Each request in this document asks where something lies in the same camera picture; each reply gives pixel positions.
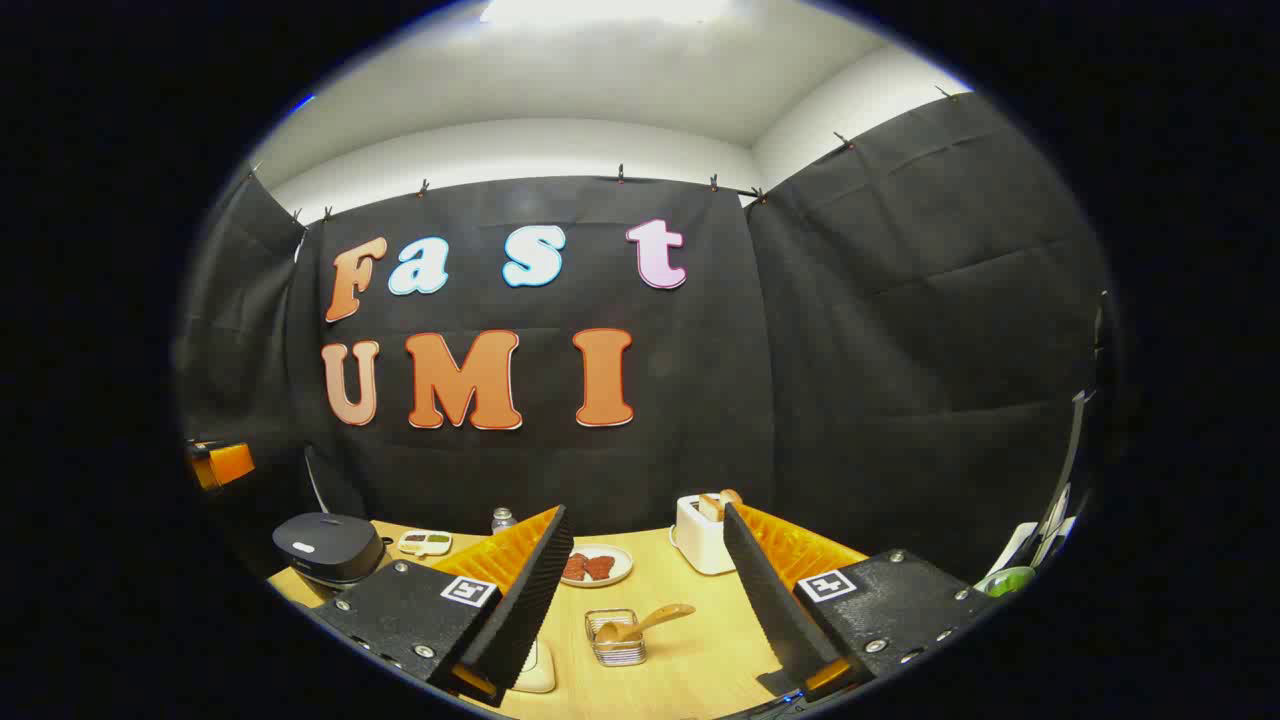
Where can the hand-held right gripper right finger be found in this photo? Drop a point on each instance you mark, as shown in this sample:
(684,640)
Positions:
(770,600)

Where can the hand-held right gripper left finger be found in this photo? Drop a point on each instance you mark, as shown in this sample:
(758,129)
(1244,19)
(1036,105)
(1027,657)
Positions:
(530,600)

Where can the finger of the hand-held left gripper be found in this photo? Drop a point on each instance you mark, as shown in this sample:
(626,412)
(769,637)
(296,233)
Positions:
(230,465)

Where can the wooden spoon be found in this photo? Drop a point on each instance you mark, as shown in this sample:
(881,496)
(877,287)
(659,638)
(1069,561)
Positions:
(650,620)

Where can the black and silver rice cooker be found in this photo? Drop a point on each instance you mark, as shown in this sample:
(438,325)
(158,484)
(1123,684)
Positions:
(325,545)

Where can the red meat piece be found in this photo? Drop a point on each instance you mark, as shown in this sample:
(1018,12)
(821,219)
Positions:
(600,567)
(575,568)

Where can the clear drink bottle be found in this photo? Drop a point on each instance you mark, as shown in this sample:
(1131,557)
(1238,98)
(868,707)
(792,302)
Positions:
(503,520)

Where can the white toaster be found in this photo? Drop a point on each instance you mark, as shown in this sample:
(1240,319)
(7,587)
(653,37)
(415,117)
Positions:
(700,545)

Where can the white round plate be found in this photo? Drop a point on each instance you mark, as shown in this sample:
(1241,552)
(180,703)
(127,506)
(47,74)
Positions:
(615,570)

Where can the white divided bean dish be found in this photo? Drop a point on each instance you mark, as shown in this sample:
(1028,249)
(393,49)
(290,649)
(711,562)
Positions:
(425,543)

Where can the green round object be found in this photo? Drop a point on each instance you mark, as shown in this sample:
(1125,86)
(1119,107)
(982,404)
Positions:
(1005,582)

